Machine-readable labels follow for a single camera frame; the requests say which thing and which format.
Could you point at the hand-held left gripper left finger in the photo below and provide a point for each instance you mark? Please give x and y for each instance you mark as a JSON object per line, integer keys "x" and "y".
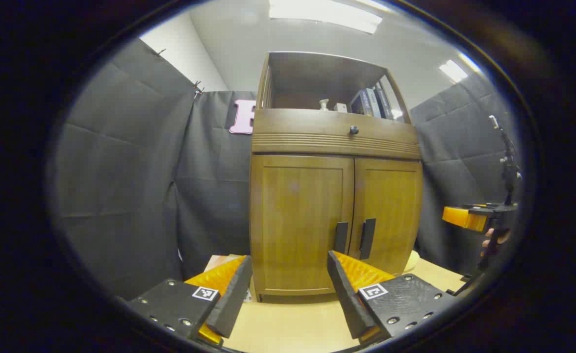
{"x": 229, "y": 304}

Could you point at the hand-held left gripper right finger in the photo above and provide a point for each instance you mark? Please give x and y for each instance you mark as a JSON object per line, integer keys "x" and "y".
{"x": 349, "y": 304}

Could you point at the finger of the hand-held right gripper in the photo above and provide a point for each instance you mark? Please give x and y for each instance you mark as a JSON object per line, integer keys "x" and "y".
{"x": 462, "y": 218}

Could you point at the wooden shoe cabinet door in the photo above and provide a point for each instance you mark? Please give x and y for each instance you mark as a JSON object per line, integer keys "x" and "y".
{"x": 297, "y": 215}
{"x": 393, "y": 211}

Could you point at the wooden double-door shoe cabinet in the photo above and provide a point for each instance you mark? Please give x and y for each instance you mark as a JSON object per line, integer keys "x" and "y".
{"x": 337, "y": 142}

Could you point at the wooden cabinet drawer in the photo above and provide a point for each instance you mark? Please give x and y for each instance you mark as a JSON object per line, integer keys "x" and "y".
{"x": 317, "y": 128}

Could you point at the cream cover book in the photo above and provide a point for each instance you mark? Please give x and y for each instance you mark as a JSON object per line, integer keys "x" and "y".
{"x": 219, "y": 262}

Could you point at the small ceiling light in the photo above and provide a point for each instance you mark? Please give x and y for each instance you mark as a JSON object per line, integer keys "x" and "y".
{"x": 397, "y": 113}

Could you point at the grey upright book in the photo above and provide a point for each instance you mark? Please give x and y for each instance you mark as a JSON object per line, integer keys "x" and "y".
{"x": 374, "y": 103}

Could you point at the small white box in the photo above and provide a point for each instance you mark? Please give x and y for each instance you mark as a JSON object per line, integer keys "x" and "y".
{"x": 340, "y": 108}

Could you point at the black backdrop cloth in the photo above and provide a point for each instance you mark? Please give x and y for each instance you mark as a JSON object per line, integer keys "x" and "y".
{"x": 121, "y": 171}

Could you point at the small pale vase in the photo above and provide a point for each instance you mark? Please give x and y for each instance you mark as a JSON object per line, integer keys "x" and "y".
{"x": 324, "y": 105}

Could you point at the metal cloth clip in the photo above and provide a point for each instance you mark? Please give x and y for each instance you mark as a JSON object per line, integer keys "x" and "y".
{"x": 198, "y": 88}
{"x": 160, "y": 51}

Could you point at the large ceiling light panel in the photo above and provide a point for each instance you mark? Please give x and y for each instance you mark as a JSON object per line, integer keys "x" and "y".
{"x": 324, "y": 14}

